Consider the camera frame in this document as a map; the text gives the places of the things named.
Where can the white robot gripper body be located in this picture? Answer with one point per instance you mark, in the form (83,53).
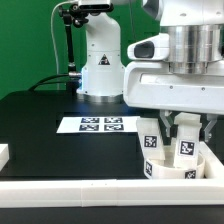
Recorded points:
(150,85)

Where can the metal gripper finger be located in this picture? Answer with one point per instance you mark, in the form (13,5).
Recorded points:
(167,120)
(211,122)

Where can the white marker paper sheet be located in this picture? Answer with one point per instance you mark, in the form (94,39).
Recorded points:
(109,124)

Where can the white overhead camera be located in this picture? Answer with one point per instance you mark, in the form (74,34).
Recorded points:
(95,5)

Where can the white round stool seat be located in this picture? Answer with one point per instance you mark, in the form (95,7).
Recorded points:
(156,169)

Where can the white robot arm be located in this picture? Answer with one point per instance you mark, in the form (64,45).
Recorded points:
(178,62)

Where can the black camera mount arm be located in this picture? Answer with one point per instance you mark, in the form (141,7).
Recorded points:
(74,16)

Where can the white U-shaped fence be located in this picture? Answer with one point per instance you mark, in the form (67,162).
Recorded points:
(137,192)

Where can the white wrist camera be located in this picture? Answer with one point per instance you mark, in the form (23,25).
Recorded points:
(155,48)

